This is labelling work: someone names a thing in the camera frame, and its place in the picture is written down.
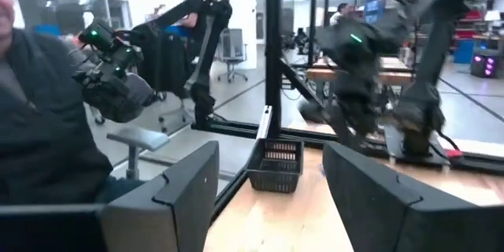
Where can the black aluminium table frame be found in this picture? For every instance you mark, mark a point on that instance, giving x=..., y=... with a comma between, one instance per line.
x=273, y=47

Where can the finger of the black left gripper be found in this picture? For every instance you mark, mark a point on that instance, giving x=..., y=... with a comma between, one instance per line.
x=360, y=118
x=319, y=112

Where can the grey chair armrest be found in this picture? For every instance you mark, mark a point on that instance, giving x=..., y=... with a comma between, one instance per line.
x=138, y=138

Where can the red connector on base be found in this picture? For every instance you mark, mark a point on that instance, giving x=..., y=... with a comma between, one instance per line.
x=453, y=153

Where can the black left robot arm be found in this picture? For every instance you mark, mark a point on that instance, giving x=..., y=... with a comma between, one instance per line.
x=421, y=102

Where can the grey office chair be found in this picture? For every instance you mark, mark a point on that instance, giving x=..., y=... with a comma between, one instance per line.
x=232, y=47

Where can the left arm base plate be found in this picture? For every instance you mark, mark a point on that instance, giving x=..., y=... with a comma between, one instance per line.
x=393, y=145

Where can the black background robot arm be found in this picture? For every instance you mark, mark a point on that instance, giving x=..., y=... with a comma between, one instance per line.
x=165, y=47

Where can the person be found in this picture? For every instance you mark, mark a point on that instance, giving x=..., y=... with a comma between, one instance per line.
x=39, y=126
x=340, y=12

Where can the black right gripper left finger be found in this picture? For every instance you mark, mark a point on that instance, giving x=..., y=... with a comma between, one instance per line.
x=173, y=212

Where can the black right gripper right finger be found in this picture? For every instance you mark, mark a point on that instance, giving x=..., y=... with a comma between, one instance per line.
x=386, y=220

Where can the black plastic basket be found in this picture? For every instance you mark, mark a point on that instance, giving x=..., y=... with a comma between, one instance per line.
x=275, y=173

